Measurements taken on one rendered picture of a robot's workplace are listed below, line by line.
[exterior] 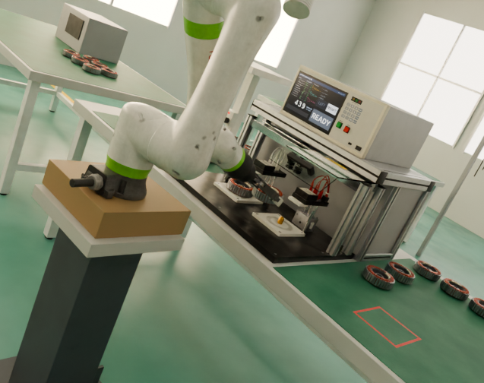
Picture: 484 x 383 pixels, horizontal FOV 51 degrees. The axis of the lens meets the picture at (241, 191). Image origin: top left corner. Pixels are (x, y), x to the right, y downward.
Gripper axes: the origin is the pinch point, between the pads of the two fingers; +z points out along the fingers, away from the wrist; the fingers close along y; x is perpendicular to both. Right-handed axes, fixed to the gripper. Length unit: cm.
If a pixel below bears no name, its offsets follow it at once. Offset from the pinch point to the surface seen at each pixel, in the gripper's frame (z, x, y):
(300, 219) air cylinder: 21.7, 1.1, 4.3
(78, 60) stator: 23, 2, -197
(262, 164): 10.1, 9.1, -18.0
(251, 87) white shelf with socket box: 64, 52, -104
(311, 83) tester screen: 3.0, 45.0, -18.8
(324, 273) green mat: 9.4, -10.0, 31.7
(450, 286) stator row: 63, 18, 51
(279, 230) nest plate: 6.1, -7.7, 9.7
